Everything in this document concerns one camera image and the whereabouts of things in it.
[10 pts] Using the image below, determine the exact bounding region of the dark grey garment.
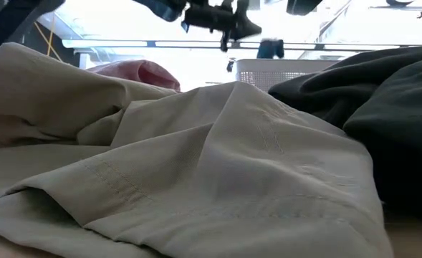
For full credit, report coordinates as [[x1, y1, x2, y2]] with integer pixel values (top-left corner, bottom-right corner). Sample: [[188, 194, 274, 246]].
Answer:
[[267, 45, 422, 220]]

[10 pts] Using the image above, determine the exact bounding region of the pink garment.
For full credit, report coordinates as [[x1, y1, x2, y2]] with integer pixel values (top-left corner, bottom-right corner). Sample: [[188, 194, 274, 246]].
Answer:
[[87, 59, 181, 92]]

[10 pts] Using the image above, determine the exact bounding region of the white plastic laundry basket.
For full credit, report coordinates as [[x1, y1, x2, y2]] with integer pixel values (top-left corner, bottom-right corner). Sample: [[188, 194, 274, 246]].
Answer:
[[234, 58, 340, 93]]

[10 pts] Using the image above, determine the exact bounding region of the beige garment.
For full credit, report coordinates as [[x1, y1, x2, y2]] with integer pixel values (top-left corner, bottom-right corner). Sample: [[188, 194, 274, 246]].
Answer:
[[0, 42, 394, 258]]

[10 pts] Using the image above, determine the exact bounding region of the black aluminium table frame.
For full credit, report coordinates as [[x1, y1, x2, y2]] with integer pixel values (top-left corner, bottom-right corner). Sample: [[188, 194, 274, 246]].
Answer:
[[0, 0, 67, 59]]

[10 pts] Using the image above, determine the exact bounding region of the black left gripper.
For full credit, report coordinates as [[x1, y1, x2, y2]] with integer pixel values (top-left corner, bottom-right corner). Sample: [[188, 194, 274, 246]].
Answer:
[[181, 0, 263, 53]]

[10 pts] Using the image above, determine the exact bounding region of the person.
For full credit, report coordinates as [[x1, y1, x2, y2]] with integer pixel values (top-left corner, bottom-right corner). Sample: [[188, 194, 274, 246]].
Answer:
[[256, 38, 285, 59]]

